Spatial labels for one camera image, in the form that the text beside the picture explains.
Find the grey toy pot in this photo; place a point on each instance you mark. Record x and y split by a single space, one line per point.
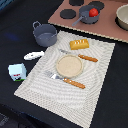
45 34

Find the grey toy frying pan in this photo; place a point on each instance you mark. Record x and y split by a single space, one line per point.
84 15

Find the red toy tomato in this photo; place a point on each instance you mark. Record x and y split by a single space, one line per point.
93 12

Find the round wooden plate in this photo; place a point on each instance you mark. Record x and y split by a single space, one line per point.
69 66

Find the beige woven placemat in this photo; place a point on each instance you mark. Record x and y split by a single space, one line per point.
70 102

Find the toy bread loaf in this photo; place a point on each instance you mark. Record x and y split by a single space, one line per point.
79 44

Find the light blue milk carton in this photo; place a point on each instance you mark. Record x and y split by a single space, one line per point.
17 72

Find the black burner disc front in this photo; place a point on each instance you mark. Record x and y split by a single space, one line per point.
67 14

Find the black burner disc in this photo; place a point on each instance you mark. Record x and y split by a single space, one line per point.
76 2
99 4
67 14

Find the pink toy stove top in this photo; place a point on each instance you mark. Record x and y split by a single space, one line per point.
104 27

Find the black burner disc left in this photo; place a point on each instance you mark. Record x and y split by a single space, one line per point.
76 2

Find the black burner disc back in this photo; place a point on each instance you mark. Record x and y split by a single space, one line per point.
99 4

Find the cream bowl on stove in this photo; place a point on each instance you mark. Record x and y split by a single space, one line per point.
122 15

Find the wooden handled toy fork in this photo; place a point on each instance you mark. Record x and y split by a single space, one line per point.
69 81

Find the wooden handled toy knife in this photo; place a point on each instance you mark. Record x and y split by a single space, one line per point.
81 56

